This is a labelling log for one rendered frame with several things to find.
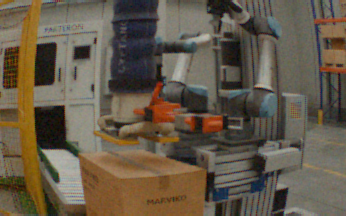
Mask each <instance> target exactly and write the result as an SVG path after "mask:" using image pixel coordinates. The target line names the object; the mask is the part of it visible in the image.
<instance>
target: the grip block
mask: <svg viewBox="0 0 346 216"><path fill-rule="evenodd" d="M144 112H145V116H144V121H145V122H150V123H152V121H153V124H159V123H172V122H165V121H162V120H163V119H158V118H157V117H156V114H157V113H166V112H173V107H163V106H145V108H144Z"/></svg>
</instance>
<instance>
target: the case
mask: <svg viewBox="0 0 346 216"><path fill-rule="evenodd" d="M78 156H79V167H80V176H81V181H82V186H83V194H84V201H85V207H86V209H87V215H88V216H204V205H205V190H206V172H207V170H206V169H203V168H200V167H195V166H192V165H189V164H186V163H183V162H178V161H175V160H172V159H169V158H166V157H162V156H160V155H157V154H154V153H151V152H148V151H145V150H134V151H127V150H125V151H116V152H112V151H109V152H92V153H89V152H85V153H80V152H78Z"/></svg>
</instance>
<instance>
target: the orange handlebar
mask: <svg viewBox="0 0 346 216"><path fill-rule="evenodd" d="M154 106H163V107H173V109H180V104H176V103H168V102H160V101H156V102H155V105H154ZM133 113H134V114H138V115H143V116H145V112H144V109H143V110H141V109H134V110H133ZM176 114H183V113H179V112H166V113H157V114H156V117H157V118H158V119H163V120H162V121H165V122H175V115H176ZM208 126H209V127H210V128H219V127H221V126H222V121H218V122H210V123H209V124H208Z"/></svg>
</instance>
